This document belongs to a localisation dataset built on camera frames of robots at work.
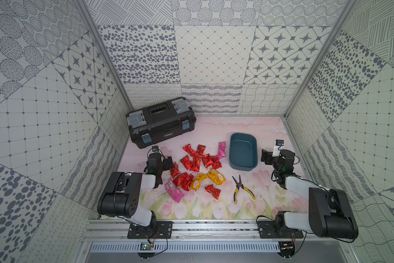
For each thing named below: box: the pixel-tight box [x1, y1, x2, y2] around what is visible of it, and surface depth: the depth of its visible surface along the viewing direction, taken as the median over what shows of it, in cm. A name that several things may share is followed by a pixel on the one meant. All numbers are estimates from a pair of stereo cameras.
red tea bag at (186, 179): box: [181, 172, 195, 192], surface depth 89 cm
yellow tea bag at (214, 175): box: [200, 168, 227, 186], surface depth 90 cm
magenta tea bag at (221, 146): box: [217, 141, 227, 160], surface depth 100 cm
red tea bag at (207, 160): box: [201, 153, 214, 169], surface depth 96 cm
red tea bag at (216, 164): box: [210, 155, 223, 170], surface depth 97 cm
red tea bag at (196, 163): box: [189, 155, 202, 173], surface depth 97 cm
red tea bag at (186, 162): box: [180, 154, 193, 171], surface depth 95 cm
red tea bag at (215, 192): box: [204, 184, 222, 200], surface depth 85 cm
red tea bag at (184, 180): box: [172, 172, 195, 191], surface depth 89 cm
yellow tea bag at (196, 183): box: [190, 172, 210, 192], surface depth 87 cm
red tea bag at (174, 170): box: [169, 162, 181, 179], surface depth 92 cm
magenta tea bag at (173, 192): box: [164, 179, 185, 203], surface depth 84 cm
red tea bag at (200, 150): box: [195, 144, 206, 157], surface depth 102 cm
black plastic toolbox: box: [125, 97, 197, 149], surface depth 99 cm
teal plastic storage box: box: [228, 132, 258, 172], surface depth 103 cm
